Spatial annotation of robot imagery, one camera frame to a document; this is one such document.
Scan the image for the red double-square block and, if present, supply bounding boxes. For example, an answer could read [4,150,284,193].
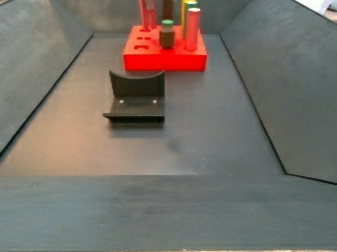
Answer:
[139,0,156,32]

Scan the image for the black regrasp stand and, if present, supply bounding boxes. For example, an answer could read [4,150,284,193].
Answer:
[103,71,164,122]

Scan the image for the red peg board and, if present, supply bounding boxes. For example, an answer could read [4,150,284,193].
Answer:
[123,26,208,71]

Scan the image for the yellow double-leg peg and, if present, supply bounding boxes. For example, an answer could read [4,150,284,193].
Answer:
[180,0,198,28]

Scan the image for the brown pentagon peg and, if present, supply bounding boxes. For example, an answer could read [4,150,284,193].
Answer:
[159,28,175,49]

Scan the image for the green-topped brown peg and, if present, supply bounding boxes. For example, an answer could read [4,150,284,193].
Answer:
[161,20,173,28]

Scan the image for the red hexagon peg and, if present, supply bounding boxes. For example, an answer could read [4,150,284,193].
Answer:
[185,8,202,51]

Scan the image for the dark brown round peg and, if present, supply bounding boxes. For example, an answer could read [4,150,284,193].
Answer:
[161,0,173,20]

